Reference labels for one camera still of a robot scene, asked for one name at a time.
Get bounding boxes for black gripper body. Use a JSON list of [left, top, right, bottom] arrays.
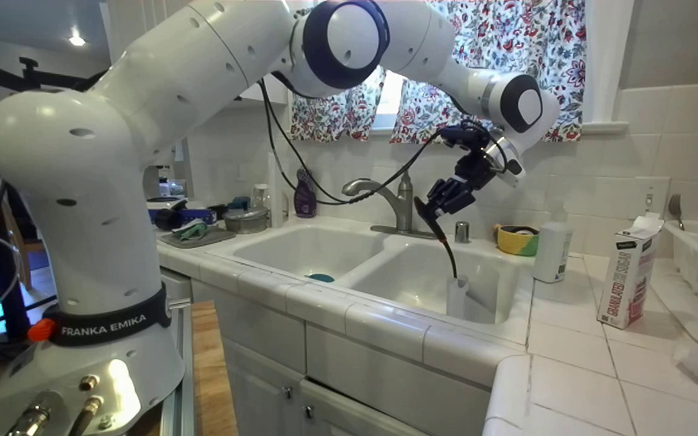
[[439, 119, 523, 189]]

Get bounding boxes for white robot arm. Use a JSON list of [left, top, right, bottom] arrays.
[[0, 0, 559, 436]]

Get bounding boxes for small metal cup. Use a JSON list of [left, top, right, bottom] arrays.
[[456, 221, 469, 243]]

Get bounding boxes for metal faucet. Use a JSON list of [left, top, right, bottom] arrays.
[[341, 174, 431, 240]]

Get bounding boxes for white double sink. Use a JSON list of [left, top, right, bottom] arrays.
[[229, 226, 534, 341]]

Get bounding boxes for white cylindrical canister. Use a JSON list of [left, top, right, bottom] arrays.
[[534, 223, 571, 283]]

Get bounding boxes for purple soap bottle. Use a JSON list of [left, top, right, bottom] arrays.
[[293, 169, 317, 219]]

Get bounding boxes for floral curtain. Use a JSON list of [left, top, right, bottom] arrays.
[[290, 0, 586, 142]]

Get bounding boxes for white carton with red print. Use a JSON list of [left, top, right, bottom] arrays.
[[597, 213, 661, 329]]

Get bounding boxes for white lower cabinets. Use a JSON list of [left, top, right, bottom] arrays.
[[194, 282, 490, 436]]

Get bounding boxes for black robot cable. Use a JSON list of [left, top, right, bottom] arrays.
[[256, 74, 466, 208]]

